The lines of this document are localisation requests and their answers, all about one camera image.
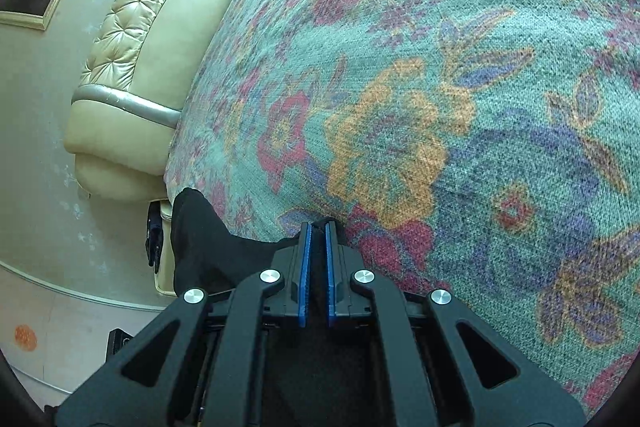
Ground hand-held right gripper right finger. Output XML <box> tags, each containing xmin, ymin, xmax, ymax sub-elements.
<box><xmin>324</xmin><ymin>218</ymin><xmax>586</xmax><ymax>427</ymax></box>

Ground black device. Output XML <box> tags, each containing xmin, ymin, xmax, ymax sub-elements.
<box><xmin>144</xmin><ymin>202</ymin><xmax>164</xmax><ymax>269</ymax></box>

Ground black pants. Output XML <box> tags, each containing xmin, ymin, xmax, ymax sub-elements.
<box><xmin>170</xmin><ymin>187</ymin><xmax>303</xmax><ymax>300</ymax></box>

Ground black box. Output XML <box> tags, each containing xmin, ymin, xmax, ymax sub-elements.
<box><xmin>106</xmin><ymin>328</ymin><xmax>134</xmax><ymax>364</ymax></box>

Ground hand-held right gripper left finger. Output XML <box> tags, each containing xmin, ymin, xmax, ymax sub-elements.
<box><xmin>55</xmin><ymin>222</ymin><xmax>314</xmax><ymax>427</ymax></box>

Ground floral woven blanket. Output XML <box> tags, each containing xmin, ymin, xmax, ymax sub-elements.
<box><xmin>164</xmin><ymin>0</ymin><xmax>640</xmax><ymax>418</ymax></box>

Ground cream tufted leather headboard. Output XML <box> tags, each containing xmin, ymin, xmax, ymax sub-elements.
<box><xmin>65</xmin><ymin>0</ymin><xmax>281</xmax><ymax>200</ymax></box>

